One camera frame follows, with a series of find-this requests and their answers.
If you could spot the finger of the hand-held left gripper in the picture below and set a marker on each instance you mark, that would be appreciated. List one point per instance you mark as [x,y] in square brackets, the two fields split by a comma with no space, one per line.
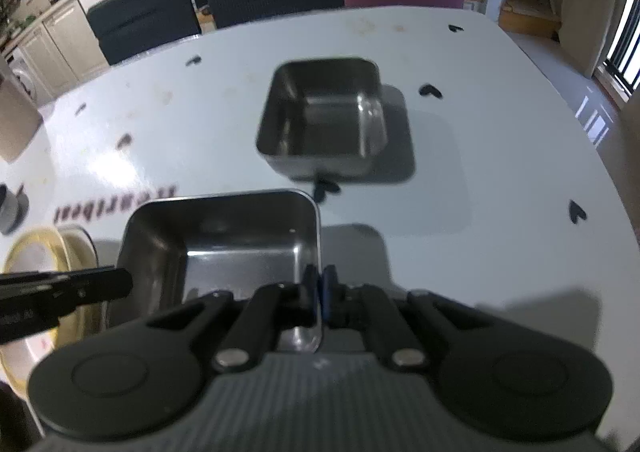
[100,286]

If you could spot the white kitchen cabinet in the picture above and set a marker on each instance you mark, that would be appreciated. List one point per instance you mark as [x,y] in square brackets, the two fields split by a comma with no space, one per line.
[70,46]

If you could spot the small rectangular steel tray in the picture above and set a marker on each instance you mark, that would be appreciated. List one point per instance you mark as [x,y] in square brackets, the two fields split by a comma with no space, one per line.
[320,116]

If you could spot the white washing machine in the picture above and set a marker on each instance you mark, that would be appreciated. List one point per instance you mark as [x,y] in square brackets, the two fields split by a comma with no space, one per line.
[24,74]

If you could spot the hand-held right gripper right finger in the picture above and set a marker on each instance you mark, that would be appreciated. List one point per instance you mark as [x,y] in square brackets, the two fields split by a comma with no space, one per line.
[330,297]

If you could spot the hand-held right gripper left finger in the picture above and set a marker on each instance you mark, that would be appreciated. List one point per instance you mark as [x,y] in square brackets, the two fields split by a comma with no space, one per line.
[300,303]

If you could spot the beige cylindrical container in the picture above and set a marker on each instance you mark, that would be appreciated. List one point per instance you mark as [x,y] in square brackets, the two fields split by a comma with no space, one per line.
[15,116]

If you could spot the beige curtain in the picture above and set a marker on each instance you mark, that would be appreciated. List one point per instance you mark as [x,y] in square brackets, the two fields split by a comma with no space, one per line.
[595,6]

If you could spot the large rectangular steel tray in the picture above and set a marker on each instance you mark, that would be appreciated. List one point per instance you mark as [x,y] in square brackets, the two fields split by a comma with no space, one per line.
[225,232]

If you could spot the small steel cup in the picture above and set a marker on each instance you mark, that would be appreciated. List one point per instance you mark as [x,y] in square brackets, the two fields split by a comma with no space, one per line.
[7,209]

